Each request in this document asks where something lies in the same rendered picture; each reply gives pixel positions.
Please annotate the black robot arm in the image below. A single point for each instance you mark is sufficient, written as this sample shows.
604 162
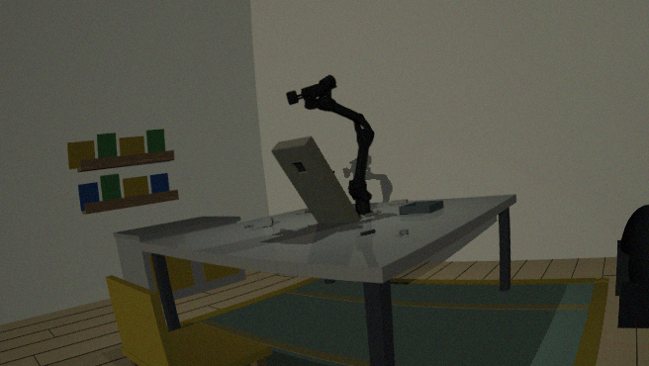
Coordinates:
358 186

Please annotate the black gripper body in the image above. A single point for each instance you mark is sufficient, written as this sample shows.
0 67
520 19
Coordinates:
292 96

